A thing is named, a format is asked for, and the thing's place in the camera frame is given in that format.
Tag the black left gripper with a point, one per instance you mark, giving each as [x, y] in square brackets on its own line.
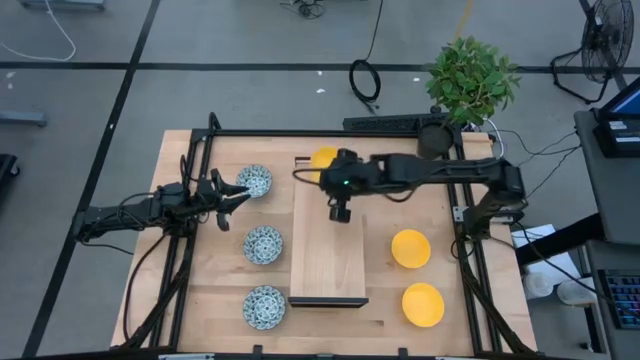
[202, 202]

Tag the wooden shelf with black legs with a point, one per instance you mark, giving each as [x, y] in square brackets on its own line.
[325, 250]

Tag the white paper sheet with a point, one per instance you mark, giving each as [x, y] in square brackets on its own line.
[537, 235]

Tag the computer monitor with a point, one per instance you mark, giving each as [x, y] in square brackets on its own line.
[627, 102]

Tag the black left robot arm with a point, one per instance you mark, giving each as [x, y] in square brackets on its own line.
[115, 216]

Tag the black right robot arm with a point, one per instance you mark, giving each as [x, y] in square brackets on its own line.
[450, 170]

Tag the grey desk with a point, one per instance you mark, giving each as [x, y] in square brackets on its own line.
[615, 200]

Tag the white round container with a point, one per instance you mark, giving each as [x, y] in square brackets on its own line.
[537, 285]
[575, 292]

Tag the black box device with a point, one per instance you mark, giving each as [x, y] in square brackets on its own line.
[615, 142]

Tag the green leafy plant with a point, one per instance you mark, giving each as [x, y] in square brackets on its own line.
[470, 80]

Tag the black aluminium rig frame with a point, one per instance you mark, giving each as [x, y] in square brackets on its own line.
[325, 133]

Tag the black plant pot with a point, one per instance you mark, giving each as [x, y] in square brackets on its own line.
[434, 141]

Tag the teal patterned mini bowl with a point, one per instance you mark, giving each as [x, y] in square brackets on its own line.
[263, 245]
[257, 180]
[264, 307]

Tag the black power strip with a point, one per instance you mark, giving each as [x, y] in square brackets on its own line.
[385, 122]

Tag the yellow mini bowl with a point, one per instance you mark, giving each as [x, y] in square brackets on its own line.
[423, 305]
[411, 248]
[320, 157]

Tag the black desk support bar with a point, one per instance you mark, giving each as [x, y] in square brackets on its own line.
[560, 239]

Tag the backlit computer keyboard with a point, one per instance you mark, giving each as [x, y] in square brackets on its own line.
[622, 297]

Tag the black floor fan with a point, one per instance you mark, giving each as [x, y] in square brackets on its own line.
[607, 40]

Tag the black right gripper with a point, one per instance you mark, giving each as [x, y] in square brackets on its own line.
[355, 177]

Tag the grey metal floor foot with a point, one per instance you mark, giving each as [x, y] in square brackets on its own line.
[22, 119]
[60, 4]

